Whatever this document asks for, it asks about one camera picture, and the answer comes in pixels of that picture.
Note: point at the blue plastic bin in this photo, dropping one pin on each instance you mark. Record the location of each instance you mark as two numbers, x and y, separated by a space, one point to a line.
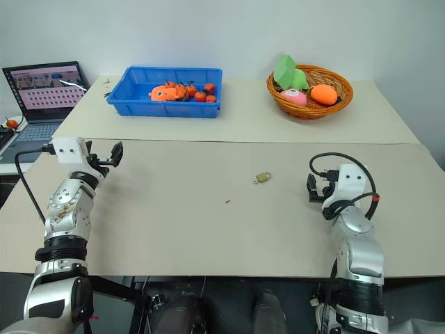
139 106

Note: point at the pink plush peach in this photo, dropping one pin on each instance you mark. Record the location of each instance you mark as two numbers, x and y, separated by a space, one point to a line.
295 96

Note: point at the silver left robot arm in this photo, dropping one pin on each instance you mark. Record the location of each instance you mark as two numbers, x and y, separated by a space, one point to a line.
66 198

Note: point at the orange plush fish toy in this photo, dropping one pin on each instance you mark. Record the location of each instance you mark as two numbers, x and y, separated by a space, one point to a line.
163 94

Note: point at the dark rounded shape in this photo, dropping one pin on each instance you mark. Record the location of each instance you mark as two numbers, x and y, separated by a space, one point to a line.
269 313
184 316

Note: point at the grey open laptop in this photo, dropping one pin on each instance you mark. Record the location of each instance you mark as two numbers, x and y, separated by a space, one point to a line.
45 94

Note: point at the small orange tangerine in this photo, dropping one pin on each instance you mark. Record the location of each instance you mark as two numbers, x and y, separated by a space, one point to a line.
211 99
209 88
200 96
12 123
191 90
170 85

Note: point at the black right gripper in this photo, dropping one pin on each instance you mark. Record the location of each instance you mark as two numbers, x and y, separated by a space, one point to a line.
318 198

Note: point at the small brass padlock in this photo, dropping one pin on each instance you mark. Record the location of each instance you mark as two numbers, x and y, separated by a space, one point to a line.
263 177

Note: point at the black metal frame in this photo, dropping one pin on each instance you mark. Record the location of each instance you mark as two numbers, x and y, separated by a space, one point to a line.
139 306

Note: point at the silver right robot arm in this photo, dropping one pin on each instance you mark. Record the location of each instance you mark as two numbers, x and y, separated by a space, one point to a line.
358 250

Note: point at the green plush vegetable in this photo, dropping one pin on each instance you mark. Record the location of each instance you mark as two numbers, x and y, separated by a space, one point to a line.
285 71

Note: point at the orange wicker basket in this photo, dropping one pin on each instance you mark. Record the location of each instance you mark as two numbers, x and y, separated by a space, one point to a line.
309 111

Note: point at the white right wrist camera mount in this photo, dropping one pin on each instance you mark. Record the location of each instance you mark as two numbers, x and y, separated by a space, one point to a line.
349 181

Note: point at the orange plush fruit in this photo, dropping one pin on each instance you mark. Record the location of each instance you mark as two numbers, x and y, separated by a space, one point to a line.
324 94

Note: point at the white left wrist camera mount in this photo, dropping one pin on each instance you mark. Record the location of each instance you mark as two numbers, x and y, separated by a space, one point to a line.
69 149

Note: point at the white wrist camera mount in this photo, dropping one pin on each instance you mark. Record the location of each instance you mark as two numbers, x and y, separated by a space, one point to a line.
69 149
349 181

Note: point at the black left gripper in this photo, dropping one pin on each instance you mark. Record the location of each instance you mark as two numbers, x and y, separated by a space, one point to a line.
102 161

